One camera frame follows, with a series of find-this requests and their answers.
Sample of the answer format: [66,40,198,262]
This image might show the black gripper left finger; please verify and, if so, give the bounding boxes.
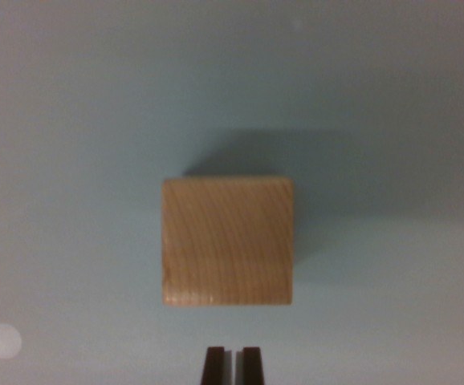
[201,346,234,385]

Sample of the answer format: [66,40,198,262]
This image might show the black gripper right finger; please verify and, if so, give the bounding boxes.
[235,346,267,385]

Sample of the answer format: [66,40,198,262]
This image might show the white plastic tub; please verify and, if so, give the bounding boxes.
[0,0,464,385]

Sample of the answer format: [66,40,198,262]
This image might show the light wooden cube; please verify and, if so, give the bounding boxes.
[161,176,296,308]

